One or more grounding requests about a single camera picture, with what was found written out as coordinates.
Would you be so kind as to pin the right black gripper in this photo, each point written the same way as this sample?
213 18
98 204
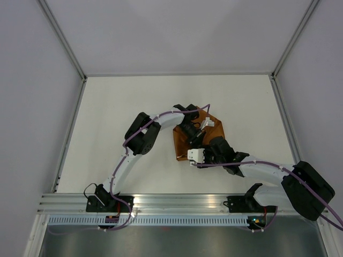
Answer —
207 149

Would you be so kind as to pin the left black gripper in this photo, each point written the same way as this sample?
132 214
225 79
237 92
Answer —
197 138

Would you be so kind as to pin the brown cloth napkin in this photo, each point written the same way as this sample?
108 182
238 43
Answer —
180 144

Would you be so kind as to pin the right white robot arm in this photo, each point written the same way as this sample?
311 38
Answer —
296 187

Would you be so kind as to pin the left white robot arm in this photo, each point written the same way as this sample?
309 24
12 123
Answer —
139 140

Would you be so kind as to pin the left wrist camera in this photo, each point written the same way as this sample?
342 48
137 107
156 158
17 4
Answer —
207 122

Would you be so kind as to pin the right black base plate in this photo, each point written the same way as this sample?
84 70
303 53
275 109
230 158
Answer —
242 204

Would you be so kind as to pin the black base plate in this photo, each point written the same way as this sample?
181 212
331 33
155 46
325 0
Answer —
242 204
94 205

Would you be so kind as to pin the white slotted cable duct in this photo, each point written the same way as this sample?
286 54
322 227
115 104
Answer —
145 220

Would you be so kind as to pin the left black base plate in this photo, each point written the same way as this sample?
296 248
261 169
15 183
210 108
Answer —
94 205

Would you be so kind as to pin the aluminium mounting rail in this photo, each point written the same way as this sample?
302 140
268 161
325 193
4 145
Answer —
145 204

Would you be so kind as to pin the left aluminium frame post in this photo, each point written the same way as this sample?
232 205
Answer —
51 19

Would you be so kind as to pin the aluminium frame post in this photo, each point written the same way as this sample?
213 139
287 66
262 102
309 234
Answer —
51 19
295 36

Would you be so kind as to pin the right aluminium frame post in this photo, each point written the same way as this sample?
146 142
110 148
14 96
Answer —
295 36

